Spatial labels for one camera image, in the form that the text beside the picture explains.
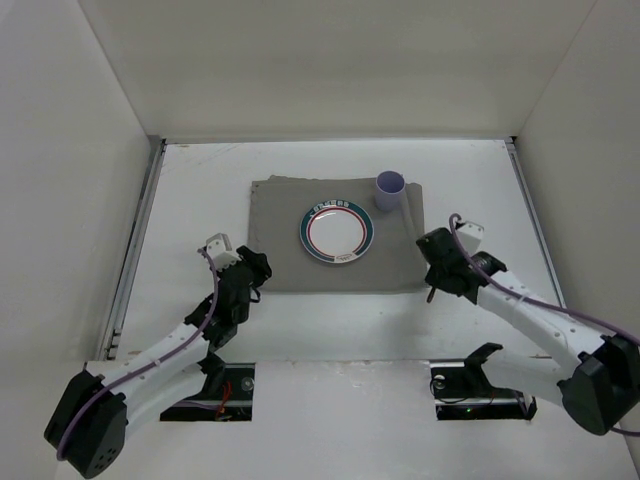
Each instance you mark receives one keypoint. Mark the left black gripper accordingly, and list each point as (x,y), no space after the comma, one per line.
(251,265)

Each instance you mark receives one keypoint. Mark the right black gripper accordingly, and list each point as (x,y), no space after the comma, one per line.
(441,262)

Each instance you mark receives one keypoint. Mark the purple plastic cup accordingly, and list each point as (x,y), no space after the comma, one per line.
(390,186)

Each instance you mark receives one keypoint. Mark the white plate green rim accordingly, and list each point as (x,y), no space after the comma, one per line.
(336,231)

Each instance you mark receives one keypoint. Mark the grey cloth placemat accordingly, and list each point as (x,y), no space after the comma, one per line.
(391,265)

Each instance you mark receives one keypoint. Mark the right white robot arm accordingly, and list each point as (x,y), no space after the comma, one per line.
(593,376)

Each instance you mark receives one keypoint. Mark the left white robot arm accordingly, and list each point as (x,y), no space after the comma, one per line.
(98,412)

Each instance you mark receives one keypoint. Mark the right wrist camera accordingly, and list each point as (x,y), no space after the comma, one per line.
(470,236)

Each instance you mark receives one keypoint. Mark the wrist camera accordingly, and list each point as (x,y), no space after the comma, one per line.
(470,236)
(219,249)

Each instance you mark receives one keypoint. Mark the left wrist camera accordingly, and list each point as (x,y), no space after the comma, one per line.
(219,249)

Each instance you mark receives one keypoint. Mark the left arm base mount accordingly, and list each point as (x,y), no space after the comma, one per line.
(227,396)

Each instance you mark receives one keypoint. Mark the left aluminium table rail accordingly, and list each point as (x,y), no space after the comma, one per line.
(110,339)

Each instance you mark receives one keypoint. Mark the aluminium table rail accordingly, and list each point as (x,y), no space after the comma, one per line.
(511,147)
(110,339)

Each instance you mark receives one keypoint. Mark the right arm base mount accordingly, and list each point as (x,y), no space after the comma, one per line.
(462,392)

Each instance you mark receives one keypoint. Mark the right aluminium table rail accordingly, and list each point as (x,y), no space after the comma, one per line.
(511,147)

